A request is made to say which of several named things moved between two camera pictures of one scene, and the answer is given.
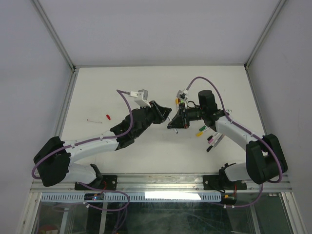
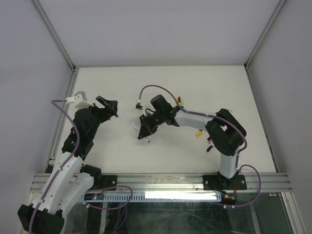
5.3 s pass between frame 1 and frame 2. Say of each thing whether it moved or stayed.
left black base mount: stayed
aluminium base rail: stayed
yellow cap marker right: stayed
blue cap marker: moved
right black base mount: stayed
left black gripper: moved
